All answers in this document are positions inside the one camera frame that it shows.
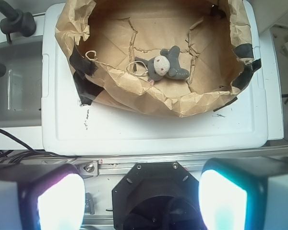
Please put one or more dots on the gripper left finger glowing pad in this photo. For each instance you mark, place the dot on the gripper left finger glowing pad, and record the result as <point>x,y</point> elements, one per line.
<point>41,197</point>

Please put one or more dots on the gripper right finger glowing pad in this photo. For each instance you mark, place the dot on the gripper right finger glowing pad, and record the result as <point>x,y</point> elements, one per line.
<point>244,193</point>

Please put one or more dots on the gray plush animal toy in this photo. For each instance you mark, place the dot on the gray plush animal toy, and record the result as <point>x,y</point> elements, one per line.
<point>165,65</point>

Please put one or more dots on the white plastic bin lid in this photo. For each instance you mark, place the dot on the white plastic bin lid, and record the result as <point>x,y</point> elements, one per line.
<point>69,128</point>

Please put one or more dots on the crumpled brown paper bag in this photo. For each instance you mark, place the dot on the crumpled brown paper bag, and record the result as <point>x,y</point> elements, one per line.
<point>101,37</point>

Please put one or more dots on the dark gray faucet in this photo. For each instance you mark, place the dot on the dark gray faucet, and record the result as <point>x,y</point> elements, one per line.
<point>16,21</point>

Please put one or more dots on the aluminium extrusion rail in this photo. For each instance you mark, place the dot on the aluminium extrusion rail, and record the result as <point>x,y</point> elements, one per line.
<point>190,161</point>

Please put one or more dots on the black octagonal mount plate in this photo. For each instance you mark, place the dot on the black octagonal mount plate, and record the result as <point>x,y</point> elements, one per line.
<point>157,196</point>

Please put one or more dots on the white string handle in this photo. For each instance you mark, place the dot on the white string handle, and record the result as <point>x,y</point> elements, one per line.
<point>132,68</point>

